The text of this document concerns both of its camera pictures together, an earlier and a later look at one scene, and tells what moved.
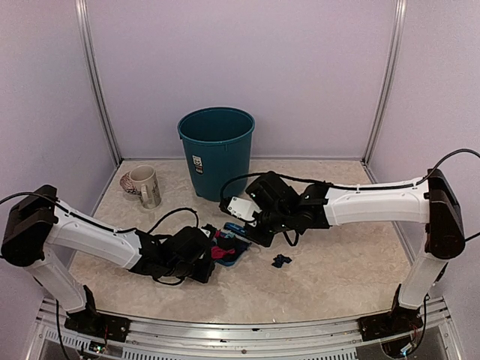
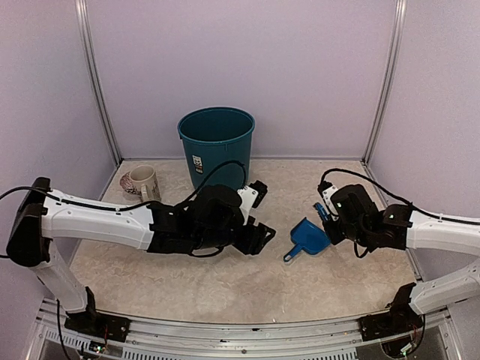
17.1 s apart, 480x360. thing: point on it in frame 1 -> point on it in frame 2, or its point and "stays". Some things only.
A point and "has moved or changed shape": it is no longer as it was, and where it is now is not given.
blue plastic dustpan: x=228 y=240 has moved or changed shape
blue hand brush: x=235 y=227 has moved or changed shape
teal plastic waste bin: x=216 y=142 stays
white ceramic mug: x=141 y=181 stays
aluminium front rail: x=431 y=340 stays
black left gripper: x=202 y=277 -> x=253 y=246
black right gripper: x=262 y=239 -> x=335 y=237
